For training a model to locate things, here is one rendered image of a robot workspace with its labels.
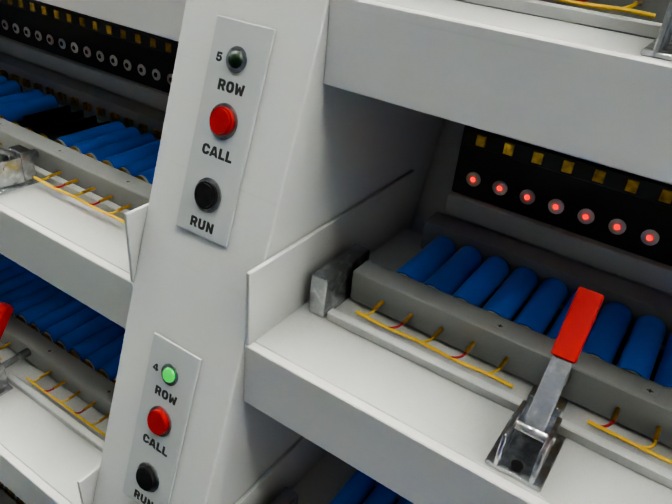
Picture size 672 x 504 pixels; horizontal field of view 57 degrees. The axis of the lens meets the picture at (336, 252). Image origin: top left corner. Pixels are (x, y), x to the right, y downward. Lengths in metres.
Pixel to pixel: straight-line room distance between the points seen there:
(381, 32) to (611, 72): 0.11
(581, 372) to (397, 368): 0.10
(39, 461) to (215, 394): 0.22
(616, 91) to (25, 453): 0.50
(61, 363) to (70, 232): 0.17
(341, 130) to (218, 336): 0.14
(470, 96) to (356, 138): 0.11
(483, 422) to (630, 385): 0.08
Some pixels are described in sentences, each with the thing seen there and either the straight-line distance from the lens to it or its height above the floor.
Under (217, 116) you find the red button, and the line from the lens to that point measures 0.36.
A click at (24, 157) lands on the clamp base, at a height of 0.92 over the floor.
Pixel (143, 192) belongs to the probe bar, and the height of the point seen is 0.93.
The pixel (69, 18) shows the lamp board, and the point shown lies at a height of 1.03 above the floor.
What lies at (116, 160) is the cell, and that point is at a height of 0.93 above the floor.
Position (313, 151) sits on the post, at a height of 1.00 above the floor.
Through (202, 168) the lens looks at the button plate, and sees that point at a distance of 0.37.
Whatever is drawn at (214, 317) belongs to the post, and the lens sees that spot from 0.38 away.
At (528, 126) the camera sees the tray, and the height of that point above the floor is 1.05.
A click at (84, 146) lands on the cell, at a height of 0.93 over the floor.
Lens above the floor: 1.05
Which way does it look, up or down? 16 degrees down
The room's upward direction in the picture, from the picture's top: 15 degrees clockwise
